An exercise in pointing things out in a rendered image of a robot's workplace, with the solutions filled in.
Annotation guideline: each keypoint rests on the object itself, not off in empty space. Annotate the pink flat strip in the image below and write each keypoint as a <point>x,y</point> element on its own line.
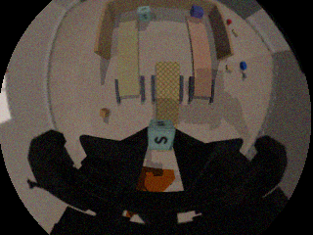
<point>201,69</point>

